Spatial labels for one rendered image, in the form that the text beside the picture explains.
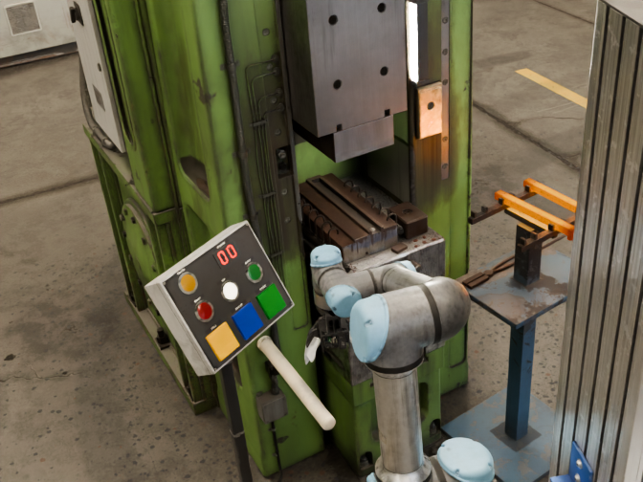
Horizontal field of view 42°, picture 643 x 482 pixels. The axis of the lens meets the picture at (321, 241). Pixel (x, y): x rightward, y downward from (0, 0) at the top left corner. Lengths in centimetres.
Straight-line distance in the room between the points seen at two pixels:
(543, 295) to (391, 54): 93
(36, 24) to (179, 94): 490
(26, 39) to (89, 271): 345
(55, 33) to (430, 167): 523
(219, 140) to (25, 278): 239
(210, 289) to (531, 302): 106
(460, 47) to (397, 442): 143
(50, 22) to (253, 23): 534
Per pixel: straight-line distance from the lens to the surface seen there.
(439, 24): 264
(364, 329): 152
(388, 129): 247
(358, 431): 300
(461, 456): 182
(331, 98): 233
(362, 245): 260
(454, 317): 156
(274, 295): 232
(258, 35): 234
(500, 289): 279
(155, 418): 353
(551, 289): 281
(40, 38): 760
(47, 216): 511
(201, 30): 226
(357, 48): 233
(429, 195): 286
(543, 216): 266
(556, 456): 167
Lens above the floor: 239
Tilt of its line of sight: 33 degrees down
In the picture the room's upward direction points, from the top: 5 degrees counter-clockwise
